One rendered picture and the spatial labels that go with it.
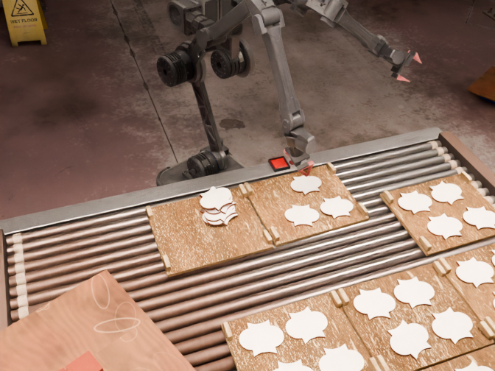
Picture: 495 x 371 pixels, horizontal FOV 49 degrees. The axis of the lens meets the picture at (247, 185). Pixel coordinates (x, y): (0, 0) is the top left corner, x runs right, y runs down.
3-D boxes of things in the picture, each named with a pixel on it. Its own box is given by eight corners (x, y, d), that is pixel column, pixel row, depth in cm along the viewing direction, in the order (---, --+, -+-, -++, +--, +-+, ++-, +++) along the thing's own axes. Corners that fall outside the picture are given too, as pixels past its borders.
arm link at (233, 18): (269, -19, 188) (247, -13, 183) (286, 18, 189) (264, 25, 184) (212, 27, 226) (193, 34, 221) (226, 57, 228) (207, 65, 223)
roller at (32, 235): (8, 241, 209) (5, 233, 206) (434, 145, 263) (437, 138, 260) (9, 251, 206) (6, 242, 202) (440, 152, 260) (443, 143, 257)
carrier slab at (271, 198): (241, 188, 229) (241, 185, 228) (328, 166, 242) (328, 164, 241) (275, 247, 206) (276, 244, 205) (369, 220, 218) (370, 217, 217)
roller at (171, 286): (14, 327, 182) (10, 319, 179) (488, 200, 236) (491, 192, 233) (15, 339, 178) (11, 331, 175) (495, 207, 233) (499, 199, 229)
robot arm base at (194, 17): (200, 29, 233) (199, 3, 224) (212, 37, 228) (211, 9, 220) (184, 35, 228) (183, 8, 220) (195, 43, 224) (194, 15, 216)
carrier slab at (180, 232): (145, 211, 217) (144, 208, 216) (241, 188, 229) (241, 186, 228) (167, 277, 194) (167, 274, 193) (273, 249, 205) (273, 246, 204)
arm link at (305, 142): (298, 110, 204) (281, 118, 200) (320, 121, 197) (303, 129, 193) (297, 137, 212) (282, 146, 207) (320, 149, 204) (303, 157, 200)
